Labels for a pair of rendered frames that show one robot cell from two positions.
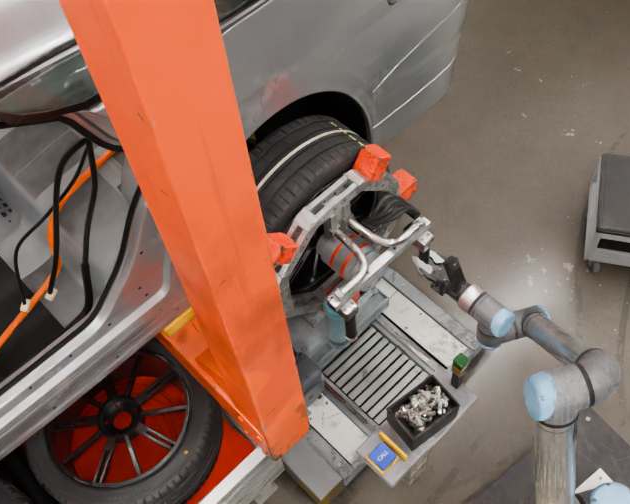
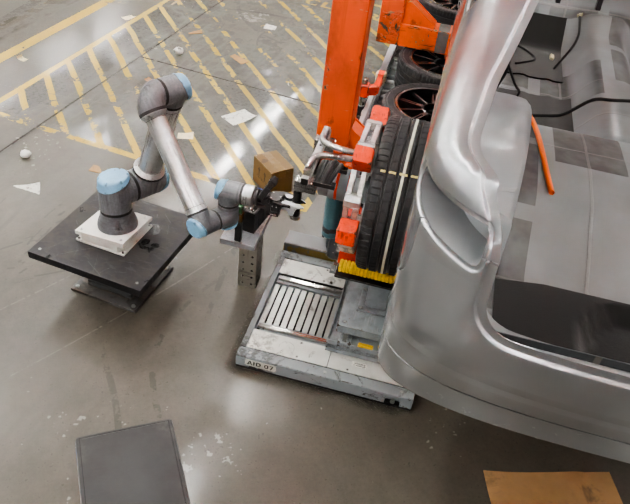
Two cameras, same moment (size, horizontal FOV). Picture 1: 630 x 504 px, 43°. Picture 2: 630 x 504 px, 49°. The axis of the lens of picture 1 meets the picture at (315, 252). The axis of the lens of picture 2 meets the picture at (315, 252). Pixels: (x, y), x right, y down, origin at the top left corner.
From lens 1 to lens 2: 3.66 m
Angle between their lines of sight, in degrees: 76
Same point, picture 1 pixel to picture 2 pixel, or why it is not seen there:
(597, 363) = (154, 87)
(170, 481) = not seen: hidden behind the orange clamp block
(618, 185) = (162, 472)
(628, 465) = (101, 267)
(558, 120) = not seen: outside the picture
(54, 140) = (585, 146)
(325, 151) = (396, 140)
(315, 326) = (362, 289)
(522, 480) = (171, 240)
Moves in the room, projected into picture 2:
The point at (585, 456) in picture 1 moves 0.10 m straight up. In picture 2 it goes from (132, 263) to (131, 246)
